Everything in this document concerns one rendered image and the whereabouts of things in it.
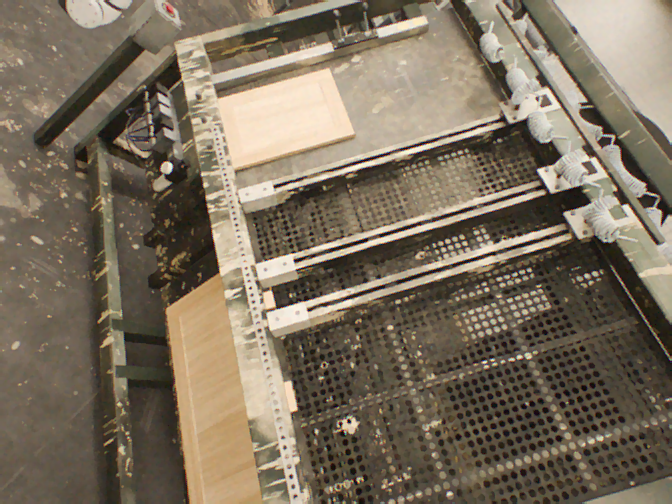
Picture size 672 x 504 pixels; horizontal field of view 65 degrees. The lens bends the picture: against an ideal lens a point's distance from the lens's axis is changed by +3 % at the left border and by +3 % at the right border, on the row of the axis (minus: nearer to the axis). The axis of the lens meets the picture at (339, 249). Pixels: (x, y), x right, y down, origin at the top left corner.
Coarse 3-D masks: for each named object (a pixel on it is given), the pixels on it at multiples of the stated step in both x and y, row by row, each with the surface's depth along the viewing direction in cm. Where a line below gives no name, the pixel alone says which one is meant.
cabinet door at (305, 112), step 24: (240, 96) 213; (264, 96) 212; (288, 96) 211; (312, 96) 210; (336, 96) 209; (240, 120) 208; (264, 120) 206; (288, 120) 205; (312, 120) 204; (336, 120) 203; (240, 144) 201; (264, 144) 201; (288, 144) 199; (312, 144) 198; (240, 168) 197
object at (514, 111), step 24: (528, 96) 187; (552, 96) 187; (480, 120) 189; (504, 120) 187; (408, 144) 187; (432, 144) 186; (456, 144) 188; (336, 168) 186; (360, 168) 184; (384, 168) 188; (240, 192) 184; (264, 192) 183; (288, 192) 184; (312, 192) 188
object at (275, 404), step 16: (224, 160) 194; (224, 176) 190; (240, 224) 180; (240, 240) 177; (240, 256) 174; (256, 304) 165; (256, 320) 162; (256, 336) 160; (272, 368) 155; (272, 400) 150; (288, 448) 143; (288, 480) 140
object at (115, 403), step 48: (96, 144) 249; (96, 192) 237; (192, 192) 236; (96, 240) 226; (144, 240) 238; (192, 240) 227; (288, 240) 253; (96, 288) 216; (192, 288) 219; (288, 288) 337; (336, 480) 280
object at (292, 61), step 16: (384, 32) 220; (400, 32) 220; (416, 32) 222; (320, 48) 219; (352, 48) 220; (256, 64) 218; (272, 64) 217; (288, 64) 217; (304, 64) 220; (224, 80) 216; (240, 80) 218
